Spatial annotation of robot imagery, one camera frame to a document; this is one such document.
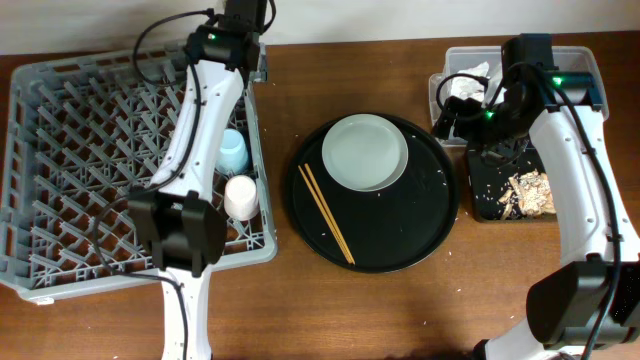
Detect food scraps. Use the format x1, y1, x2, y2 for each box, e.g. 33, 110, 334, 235
498, 170, 556, 220

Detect clear plastic bin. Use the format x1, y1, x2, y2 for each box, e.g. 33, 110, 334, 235
429, 45, 610, 147

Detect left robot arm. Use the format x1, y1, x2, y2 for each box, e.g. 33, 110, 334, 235
127, 1, 277, 359

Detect blue cup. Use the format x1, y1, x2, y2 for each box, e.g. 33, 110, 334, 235
216, 129, 249, 176

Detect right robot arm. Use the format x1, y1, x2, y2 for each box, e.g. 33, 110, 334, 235
430, 34, 639, 359

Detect grey plate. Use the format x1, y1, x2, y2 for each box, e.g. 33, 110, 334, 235
321, 114, 409, 192

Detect pink cup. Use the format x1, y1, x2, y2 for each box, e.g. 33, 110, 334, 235
224, 175, 259, 221

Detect black rectangular tray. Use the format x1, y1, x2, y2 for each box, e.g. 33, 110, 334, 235
465, 145, 556, 222

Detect round black tray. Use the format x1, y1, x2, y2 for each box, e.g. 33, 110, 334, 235
284, 114, 460, 273

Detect grey dishwasher rack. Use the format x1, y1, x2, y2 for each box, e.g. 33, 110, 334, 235
0, 42, 279, 305

